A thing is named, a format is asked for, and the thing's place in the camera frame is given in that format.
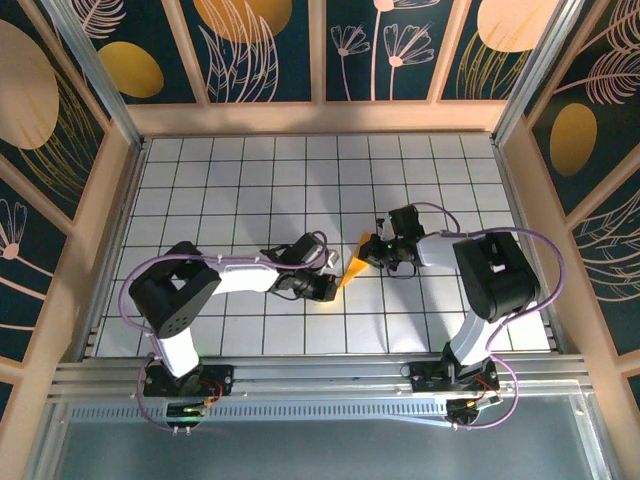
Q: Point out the yellow cloth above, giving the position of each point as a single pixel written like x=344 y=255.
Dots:
x=352 y=267

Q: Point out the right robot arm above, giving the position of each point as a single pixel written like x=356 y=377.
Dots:
x=495 y=275

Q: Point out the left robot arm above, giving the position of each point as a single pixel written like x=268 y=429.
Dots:
x=170 y=290

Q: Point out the grey metal plate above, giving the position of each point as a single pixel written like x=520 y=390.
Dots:
x=320 y=450

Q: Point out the dark panel pink flowers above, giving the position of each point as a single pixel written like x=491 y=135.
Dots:
x=380 y=50

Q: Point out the dark panel pink leaf outlines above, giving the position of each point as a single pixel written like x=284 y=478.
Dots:
x=615 y=280

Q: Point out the dark panel cream circle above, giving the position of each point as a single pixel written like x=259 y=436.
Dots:
x=490 y=50

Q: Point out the dark panel gold circle leaves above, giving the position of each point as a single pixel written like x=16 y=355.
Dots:
x=240 y=50

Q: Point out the dark panel gold oval fern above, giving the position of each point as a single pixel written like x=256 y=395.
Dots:
x=590 y=100

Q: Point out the dark panel single pink flower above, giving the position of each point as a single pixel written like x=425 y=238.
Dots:
x=25 y=280

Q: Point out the dark panel cream disc lines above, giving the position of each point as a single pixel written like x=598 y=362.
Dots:
x=30 y=90

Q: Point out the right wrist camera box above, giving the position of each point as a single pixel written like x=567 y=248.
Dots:
x=406 y=221

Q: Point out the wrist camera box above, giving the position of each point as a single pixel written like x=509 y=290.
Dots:
x=305 y=248
x=406 y=221

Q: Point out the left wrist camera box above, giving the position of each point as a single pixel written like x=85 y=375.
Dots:
x=305 y=248

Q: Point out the aluminium frame rail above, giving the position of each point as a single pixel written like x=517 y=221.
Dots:
x=320 y=372

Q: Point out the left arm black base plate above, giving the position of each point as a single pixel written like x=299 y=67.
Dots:
x=220 y=380

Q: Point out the aluminium side rail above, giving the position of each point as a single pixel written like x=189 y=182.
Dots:
x=117 y=240
x=525 y=240

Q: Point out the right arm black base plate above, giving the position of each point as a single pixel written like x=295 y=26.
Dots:
x=425 y=380

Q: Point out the aluminium corner post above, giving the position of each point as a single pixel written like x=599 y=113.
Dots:
x=530 y=65
x=90 y=65

